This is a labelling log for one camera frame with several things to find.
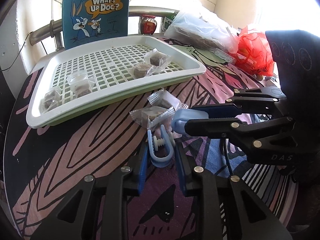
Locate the red plastic bag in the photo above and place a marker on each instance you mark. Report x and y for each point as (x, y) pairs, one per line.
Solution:
(254, 53)

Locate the clear plastic bag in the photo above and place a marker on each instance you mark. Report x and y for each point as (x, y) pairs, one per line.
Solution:
(203, 29)

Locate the blue Bugs Bunny tote bag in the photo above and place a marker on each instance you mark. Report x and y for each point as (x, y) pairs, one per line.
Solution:
(85, 21)

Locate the white perforated plastic tray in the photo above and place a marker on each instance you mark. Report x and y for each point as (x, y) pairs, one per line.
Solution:
(108, 64)

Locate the brown snack packet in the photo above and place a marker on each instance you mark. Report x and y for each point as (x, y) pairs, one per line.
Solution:
(81, 88)
(163, 98)
(152, 117)
(141, 70)
(158, 61)
(50, 101)

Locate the red sauce jar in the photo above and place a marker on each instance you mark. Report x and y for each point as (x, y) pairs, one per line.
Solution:
(147, 24)

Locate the cartoon print bedsheet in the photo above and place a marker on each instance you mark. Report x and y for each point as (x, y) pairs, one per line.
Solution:
(41, 165)

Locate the light blue plastic clip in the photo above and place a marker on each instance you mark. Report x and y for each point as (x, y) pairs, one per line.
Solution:
(182, 116)

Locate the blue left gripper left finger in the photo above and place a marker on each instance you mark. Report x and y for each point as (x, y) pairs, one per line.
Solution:
(142, 166)

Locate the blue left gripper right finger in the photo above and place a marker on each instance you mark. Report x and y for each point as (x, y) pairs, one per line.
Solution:
(184, 165)

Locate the metal bed rail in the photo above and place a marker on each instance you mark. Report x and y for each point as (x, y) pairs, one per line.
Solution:
(54, 28)

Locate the clear round dish left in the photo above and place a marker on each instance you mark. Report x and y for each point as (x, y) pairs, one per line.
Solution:
(76, 77)

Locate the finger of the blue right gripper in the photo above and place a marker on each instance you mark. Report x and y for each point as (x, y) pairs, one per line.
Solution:
(224, 110)
(212, 128)

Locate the light blue U clip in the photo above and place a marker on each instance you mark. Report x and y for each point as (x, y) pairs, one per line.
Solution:
(167, 141)

